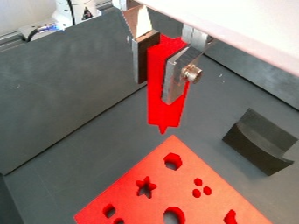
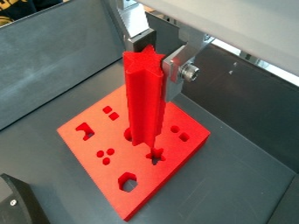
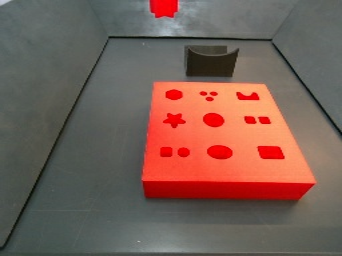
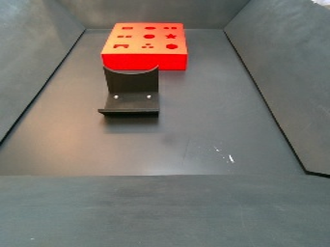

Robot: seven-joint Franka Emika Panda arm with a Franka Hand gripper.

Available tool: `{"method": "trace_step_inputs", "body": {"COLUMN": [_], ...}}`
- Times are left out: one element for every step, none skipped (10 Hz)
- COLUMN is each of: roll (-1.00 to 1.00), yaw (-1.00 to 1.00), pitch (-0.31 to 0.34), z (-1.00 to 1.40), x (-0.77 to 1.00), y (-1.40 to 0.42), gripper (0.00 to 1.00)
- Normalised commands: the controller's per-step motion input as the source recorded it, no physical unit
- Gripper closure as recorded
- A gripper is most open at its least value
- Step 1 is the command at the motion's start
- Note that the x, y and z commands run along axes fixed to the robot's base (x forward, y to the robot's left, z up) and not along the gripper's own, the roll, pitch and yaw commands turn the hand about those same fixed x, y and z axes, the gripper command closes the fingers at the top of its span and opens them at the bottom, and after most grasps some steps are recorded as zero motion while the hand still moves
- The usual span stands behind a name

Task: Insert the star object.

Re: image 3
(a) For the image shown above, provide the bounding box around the red shape sorter block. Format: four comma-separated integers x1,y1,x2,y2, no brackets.
141,82,315,200

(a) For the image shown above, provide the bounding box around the dark grey curved holder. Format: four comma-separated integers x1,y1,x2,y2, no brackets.
184,45,239,77

